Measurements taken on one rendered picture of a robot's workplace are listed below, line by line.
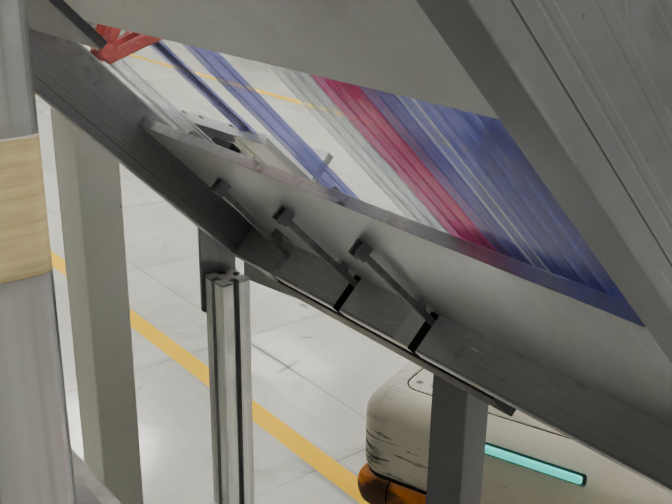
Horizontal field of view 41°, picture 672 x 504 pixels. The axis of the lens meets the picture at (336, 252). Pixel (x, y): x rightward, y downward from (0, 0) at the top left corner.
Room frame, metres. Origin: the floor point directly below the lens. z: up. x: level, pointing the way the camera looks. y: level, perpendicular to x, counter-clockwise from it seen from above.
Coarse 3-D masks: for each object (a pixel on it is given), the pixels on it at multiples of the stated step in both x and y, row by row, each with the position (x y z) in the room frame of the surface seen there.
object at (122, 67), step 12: (96, 48) 0.79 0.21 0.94; (120, 60) 0.80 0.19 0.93; (120, 72) 0.80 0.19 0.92; (132, 72) 0.81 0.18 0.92; (132, 84) 0.81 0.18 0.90; (144, 84) 0.81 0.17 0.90; (144, 96) 0.82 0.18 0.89; (156, 96) 0.82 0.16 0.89; (156, 108) 0.83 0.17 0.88; (168, 108) 0.83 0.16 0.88; (180, 120) 0.83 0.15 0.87
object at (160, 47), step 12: (156, 48) 1.05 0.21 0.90; (168, 48) 1.06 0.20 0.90; (168, 60) 1.07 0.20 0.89; (180, 60) 1.08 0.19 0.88; (180, 72) 1.08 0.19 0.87; (192, 72) 1.09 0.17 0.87; (192, 84) 1.09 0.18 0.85; (204, 84) 1.10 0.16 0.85; (204, 96) 1.11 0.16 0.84; (216, 96) 1.11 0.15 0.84; (216, 108) 1.12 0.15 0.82; (228, 108) 1.12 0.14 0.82; (240, 120) 1.13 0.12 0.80
